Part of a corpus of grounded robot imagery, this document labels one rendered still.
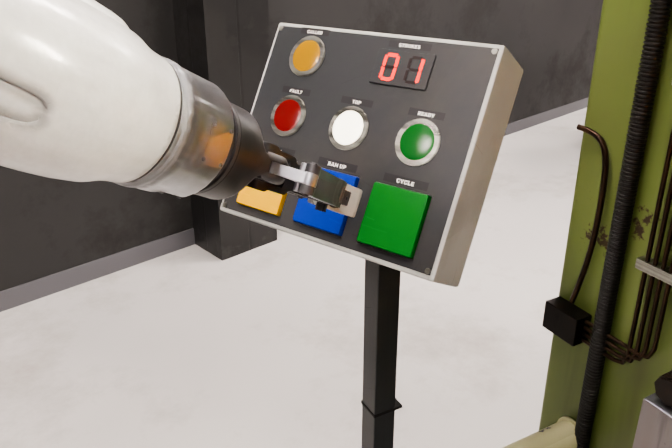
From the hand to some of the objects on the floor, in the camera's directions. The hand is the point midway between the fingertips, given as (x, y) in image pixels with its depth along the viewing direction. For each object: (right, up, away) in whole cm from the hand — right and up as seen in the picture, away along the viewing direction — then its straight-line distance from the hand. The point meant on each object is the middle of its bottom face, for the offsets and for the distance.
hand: (335, 195), depth 65 cm
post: (+7, -90, +64) cm, 110 cm away
